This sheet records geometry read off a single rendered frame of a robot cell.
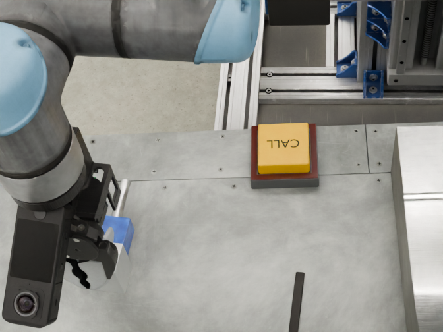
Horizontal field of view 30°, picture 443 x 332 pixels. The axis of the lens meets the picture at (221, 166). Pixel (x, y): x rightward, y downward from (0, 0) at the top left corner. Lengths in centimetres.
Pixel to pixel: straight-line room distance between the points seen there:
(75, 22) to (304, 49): 126
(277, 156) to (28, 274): 34
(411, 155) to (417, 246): 11
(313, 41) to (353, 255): 103
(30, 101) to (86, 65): 161
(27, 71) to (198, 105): 149
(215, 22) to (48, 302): 29
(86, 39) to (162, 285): 35
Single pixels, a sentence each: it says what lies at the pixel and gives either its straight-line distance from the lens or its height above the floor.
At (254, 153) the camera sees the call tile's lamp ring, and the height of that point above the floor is 82.
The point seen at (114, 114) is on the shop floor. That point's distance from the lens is 211.
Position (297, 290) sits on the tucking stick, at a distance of 92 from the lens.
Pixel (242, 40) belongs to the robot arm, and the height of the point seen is 115.
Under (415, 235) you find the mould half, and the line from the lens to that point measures 86.
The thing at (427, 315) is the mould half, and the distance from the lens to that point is 82.
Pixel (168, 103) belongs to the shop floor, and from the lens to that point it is 210.
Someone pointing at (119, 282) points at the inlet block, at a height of 83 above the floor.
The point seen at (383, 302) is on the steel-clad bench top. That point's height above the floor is 80.
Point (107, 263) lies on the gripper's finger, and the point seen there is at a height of 92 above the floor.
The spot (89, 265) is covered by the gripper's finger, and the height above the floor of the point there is 91.
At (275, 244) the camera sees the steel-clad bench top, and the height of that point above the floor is 80.
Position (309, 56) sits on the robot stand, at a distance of 188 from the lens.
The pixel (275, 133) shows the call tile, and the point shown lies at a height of 84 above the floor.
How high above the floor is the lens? 164
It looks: 56 degrees down
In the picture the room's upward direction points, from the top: 11 degrees counter-clockwise
